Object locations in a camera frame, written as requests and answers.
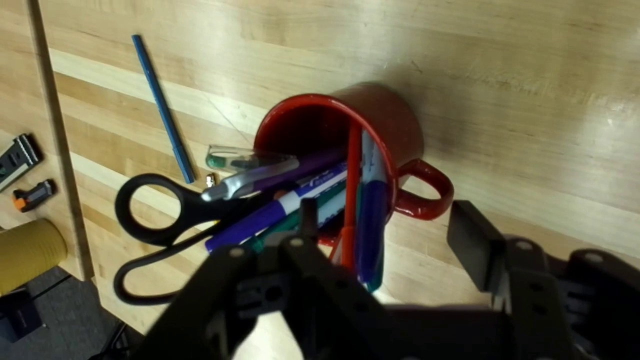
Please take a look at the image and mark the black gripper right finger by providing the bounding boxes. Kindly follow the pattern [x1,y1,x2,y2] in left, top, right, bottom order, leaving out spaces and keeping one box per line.
[447,201,640,360]

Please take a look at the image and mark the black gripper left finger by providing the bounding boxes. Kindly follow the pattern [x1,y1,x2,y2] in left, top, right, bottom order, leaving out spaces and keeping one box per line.
[142,201,380,360]

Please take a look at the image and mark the blue capped grey marker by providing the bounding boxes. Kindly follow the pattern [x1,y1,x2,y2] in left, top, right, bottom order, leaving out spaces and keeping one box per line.
[356,133,388,293]

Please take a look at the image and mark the silver tipped pen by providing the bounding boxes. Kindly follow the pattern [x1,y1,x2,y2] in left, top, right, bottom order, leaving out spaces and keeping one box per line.
[200,155,301,203]

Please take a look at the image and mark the red thin pen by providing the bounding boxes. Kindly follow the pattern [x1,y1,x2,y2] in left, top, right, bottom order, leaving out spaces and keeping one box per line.
[335,127,363,271]

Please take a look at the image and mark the clear green pen cap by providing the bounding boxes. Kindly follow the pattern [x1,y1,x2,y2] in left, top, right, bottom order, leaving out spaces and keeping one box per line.
[204,146,281,171]

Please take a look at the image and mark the blue pen on table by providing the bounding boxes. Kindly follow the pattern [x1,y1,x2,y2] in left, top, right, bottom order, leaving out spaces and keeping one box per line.
[130,34,196,184]

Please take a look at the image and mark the green marker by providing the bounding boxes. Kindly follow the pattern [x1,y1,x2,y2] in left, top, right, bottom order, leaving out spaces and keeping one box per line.
[244,191,346,252]

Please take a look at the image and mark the purple marker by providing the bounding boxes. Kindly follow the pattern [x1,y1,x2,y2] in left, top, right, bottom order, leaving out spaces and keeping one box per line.
[206,164,349,255]

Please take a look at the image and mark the yellow pencil with eraser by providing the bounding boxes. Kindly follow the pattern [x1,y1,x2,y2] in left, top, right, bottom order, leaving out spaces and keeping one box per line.
[204,173,219,187]

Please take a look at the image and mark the red ceramic mug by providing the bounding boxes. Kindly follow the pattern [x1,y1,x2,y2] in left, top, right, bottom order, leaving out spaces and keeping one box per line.
[255,85,454,225]

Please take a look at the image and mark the orange black small tool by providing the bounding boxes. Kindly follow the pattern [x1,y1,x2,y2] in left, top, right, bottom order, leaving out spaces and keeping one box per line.
[14,181,57,213]

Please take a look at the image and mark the black grey utility knife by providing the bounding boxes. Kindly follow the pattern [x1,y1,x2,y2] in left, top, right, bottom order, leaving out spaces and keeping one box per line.
[0,135,43,192]

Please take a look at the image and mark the black handled scissors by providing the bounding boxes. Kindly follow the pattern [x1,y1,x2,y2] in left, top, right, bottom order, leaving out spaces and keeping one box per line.
[112,173,269,308]

